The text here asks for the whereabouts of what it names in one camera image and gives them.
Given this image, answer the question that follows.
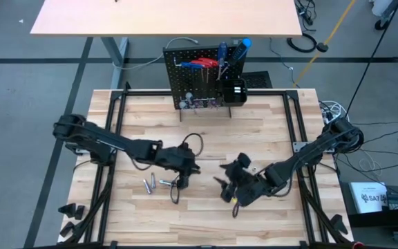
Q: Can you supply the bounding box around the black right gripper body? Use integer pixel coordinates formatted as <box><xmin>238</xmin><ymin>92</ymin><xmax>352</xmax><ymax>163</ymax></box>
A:
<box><xmin>235</xmin><ymin>172</ymin><xmax>272</xmax><ymax>208</ymax></box>

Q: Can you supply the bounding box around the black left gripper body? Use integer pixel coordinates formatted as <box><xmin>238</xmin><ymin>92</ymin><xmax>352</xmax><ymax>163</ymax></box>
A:
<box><xmin>158</xmin><ymin>145</ymin><xmax>196</xmax><ymax>173</ymax></box>

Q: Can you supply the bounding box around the blue T-handle hex key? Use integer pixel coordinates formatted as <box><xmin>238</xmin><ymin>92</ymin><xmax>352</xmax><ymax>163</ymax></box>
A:
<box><xmin>180</xmin><ymin>61</ymin><xmax>204</xmax><ymax>84</ymax></box>

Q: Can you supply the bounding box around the black and blue large screwdriver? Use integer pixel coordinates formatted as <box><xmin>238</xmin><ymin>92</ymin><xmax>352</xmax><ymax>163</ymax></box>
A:
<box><xmin>216</xmin><ymin>37</ymin><xmax>253</xmax><ymax>80</ymax></box>

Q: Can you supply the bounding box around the blue clear handled screwdriver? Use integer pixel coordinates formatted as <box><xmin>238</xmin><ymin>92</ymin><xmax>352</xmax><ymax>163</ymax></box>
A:
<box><xmin>217</xmin><ymin>41</ymin><xmax>229</xmax><ymax>80</ymax></box>

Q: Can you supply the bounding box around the black plastic pegboard bin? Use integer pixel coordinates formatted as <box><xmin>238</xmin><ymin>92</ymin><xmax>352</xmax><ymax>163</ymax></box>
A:
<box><xmin>222</xmin><ymin>78</ymin><xmax>248</xmax><ymax>107</ymax></box>

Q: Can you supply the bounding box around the black metal pegboard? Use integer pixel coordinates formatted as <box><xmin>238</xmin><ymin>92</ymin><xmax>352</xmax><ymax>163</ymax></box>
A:
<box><xmin>162</xmin><ymin>44</ymin><xmax>248</xmax><ymax>122</ymax></box>

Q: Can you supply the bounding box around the black metal grate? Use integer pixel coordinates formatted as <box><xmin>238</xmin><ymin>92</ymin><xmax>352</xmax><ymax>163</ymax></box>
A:
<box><xmin>244</xmin><ymin>71</ymin><xmax>273</xmax><ymax>90</ymax></box>

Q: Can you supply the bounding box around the white power strip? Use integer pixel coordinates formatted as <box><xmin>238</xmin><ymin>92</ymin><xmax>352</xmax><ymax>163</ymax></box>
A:
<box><xmin>319</xmin><ymin>100</ymin><xmax>350</xmax><ymax>127</ymax></box>

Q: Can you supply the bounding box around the white printed box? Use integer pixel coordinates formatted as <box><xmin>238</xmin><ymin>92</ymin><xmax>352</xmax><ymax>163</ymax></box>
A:
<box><xmin>349</xmin><ymin>181</ymin><xmax>388</xmax><ymax>214</ymax></box>

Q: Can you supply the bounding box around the light wooden desk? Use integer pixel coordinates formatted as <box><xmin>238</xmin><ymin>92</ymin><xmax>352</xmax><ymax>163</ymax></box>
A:
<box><xmin>29</xmin><ymin>0</ymin><xmax>303</xmax><ymax>89</ymax></box>

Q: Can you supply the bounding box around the black cable loop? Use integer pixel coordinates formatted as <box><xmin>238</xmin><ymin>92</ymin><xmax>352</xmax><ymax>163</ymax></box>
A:
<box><xmin>231</xmin><ymin>201</ymin><xmax>243</xmax><ymax>219</ymax></box>
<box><xmin>181</xmin><ymin>133</ymin><xmax>205</xmax><ymax>157</ymax></box>

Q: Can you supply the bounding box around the chrome screwdriver ring rail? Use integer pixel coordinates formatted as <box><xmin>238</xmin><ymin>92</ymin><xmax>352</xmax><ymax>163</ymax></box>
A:
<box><xmin>176</xmin><ymin>98</ymin><xmax>225</xmax><ymax>110</ymax></box>

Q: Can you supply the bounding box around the black aluminium frame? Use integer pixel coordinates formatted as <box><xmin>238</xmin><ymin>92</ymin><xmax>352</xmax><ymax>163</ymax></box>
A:
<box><xmin>81</xmin><ymin>81</ymin><xmax>355</xmax><ymax>249</ymax></box>

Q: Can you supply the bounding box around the chrome pegboard hook rail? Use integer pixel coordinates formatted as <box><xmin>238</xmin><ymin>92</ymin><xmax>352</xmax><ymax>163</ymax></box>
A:
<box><xmin>173</xmin><ymin>57</ymin><xmax>231</xmax><ymax>69</ymax></box>

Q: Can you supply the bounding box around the grey cable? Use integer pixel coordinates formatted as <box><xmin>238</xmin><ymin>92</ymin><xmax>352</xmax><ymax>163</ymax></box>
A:
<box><xmin>112</xmin><ymin>37</ymin><xmax>200</xmax><ymax>71</ymax></box>

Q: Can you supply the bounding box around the black cable coil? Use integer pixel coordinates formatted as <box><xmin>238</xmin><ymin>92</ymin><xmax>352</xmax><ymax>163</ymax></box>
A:
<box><xmin>286</xmin><ymin>33</ymin><xmax>318</xmax><ymax>54</ymax></box>

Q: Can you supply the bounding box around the black taut cable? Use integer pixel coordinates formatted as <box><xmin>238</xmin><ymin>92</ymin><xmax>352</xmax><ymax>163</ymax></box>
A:
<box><xmin>343</xmin><ymin>0</ymin><xmax>398</xmax><ymax>118</ymax></box>

